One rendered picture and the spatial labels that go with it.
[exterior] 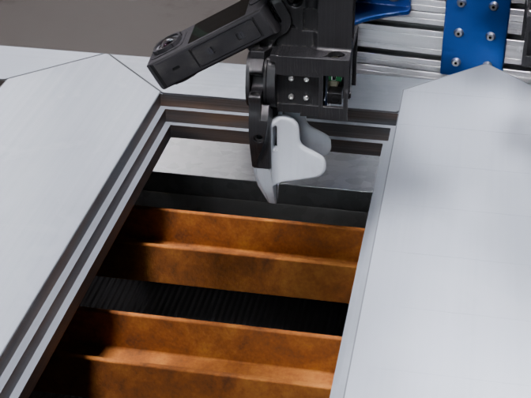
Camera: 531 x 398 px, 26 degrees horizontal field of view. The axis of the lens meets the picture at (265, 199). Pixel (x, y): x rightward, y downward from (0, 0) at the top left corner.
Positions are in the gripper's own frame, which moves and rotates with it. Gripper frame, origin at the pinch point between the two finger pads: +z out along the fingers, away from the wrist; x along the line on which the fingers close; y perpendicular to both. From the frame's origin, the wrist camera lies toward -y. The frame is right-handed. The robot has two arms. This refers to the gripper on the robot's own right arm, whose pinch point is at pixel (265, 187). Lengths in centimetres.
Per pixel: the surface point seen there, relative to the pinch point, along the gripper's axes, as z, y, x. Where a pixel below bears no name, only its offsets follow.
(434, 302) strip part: 6.2, 15.1, -5.8
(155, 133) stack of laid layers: 8.0, -16.1, 23.5
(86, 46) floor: 89, -94, 229
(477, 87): 5.6, 18.1, 35.5
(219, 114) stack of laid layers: 7.3, -9.8, 27.7
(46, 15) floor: 89, -115, 250
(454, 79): 5.6, 15.5, 37.2
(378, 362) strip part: 6.2, 11.2, -14.3
